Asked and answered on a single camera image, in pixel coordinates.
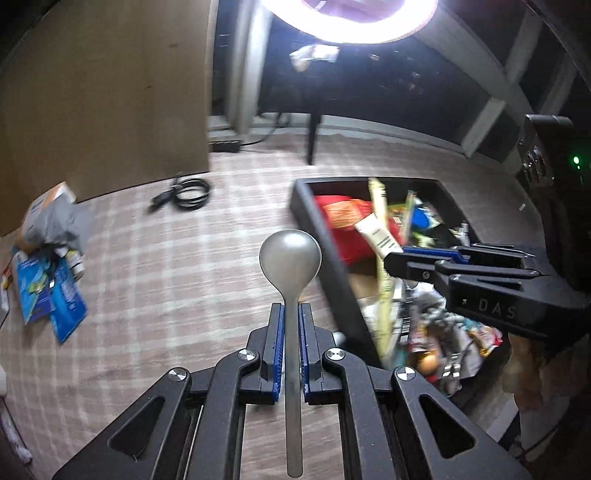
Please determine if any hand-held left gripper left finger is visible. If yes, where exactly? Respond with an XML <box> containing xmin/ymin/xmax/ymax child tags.
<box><xmin>52</xmin><ymin>302</ymin><xmax>284</xmax><ymax>480</ymax></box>

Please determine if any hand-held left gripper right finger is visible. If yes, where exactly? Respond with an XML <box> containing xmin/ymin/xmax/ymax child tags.
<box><xmin>299</xmin><ymin>302</ymin><xmax>532</xmax><ymax>480</ymax></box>

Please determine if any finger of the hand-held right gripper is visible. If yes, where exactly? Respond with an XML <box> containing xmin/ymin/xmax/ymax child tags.
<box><xmin>382</xmin><ymin>251</ymin><xmax>552</xmax><ymax>289</ymax></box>
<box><xmin>401</xmin><ymin>243</ymin><xmax>539</xmax><ymax>264</ymax></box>

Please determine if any red white snack wrapper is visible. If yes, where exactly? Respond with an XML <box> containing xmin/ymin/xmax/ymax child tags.
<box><xmin>457</xmin><ymin>318</ymin><xmax>506</xmax><ymax>358</ymax></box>

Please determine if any cream squeeze tube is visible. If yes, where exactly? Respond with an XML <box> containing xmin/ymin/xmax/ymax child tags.
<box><xmin>353</xmin><ymin>217</ymin><xmax>403</xmax><ymax>259</ymax></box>

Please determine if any black container box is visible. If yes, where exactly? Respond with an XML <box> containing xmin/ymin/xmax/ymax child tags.
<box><xmin>290</xmin><ymin>176</ymin><xmax>513</xmax><ymax>407</ymax></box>

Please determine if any grey metal spoon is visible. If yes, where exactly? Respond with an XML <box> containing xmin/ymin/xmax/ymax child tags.
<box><xmin>259</xmin><ymin>229</ymin><xmax>322</xmax><ymax>478</ymax></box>

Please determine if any person's right hand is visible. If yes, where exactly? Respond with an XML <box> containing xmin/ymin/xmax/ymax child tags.
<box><xmin>501</xmin><ymin>335</ymin><xmax>571</xmax><ymax>444</ymax></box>

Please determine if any round blue item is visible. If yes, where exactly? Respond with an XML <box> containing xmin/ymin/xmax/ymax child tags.
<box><xmin>413</xmin><ymin>205</ymin><xmax>439</xmax><ymax>229</ymax></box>

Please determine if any thin green stick packet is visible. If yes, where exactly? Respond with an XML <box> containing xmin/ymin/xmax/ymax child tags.
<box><xmin>402</xmin><ymin>189</ymin><xmax>419</xmax><ymax>245</ymax></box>

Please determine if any red bag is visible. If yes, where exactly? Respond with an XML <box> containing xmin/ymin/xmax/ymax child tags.
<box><xmin>314</xmin><ymin>195</ymin><xmax>402</xmax><ymax>266</ymax></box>

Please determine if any long yellow green stick packet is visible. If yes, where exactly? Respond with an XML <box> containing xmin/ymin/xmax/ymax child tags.
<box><xmin>367</xmin><ymin>178</ymin><xmax>398</xmax><ymax>361</ymax></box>

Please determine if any checked rug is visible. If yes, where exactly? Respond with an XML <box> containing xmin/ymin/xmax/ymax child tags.
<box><xmin>0</xmin><ymin>124</ymin><xmax>546</xmax><ymax>480</ymax></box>

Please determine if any black light stand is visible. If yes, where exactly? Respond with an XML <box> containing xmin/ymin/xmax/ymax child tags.
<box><xmin>305</xmin><ymin>46</ymin><xmax>333</xmax><ymax>166</ymax></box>

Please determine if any blue plastic packet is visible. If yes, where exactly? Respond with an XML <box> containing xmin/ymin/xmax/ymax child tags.
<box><xmin>46</xmin><ymin>261</ymin><xmax>88</xmax><ymax>344</ymax></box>

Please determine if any crumpled white paper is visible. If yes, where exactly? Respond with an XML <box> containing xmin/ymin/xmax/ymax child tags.
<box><xmin>288</xmin><ymin>44</ymin><xmax>339</xmax><ymax>72</ymax></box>

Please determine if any grey plastic bag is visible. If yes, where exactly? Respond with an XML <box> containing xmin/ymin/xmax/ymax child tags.
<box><xmin>23</xmin><ymin>200</ymin><xmax>93</xmax><ymax>257</ymax></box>

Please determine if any blue green printed packet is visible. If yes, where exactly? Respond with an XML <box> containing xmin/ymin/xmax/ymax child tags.
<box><xmin>11</xmin><ymin>256</ymin><xmax>54</xmax><ymax>326</ymax></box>

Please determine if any grey crumpled bag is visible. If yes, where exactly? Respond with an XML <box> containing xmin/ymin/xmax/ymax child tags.
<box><xmin>21</xmin><ymin>182</ymin><xmax>78</xmax><ymax>241</ymax></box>

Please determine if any white plastic wrapper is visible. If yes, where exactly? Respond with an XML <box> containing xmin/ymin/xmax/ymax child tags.
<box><xmin>0</xmin><ymin>399</ymin><xmax>34</xmax><ymax>464</ymax></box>

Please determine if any large brown wooden board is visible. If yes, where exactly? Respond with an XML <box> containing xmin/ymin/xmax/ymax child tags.
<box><xmin>0</xmin><ymin>0</ymin><xmax>218</xmax><ymax>237</ymax></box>

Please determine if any coiled black cable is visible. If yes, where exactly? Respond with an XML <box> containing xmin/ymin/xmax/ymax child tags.
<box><xmin>150</xmin><ymin>173</ymin><xmax>213</xmax><ymax>214</ymax></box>

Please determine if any black power cord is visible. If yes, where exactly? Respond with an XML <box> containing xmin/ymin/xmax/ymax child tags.
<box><xmin>240</xmin><ymin>113</ymin><xmax>289</xmax><ymax>146</ymax></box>

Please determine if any ring light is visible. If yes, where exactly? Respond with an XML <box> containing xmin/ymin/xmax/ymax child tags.
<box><xmin>259</xmin><ymin>0</ymin><xmax>439</xmax><ymax>46</ymax></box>

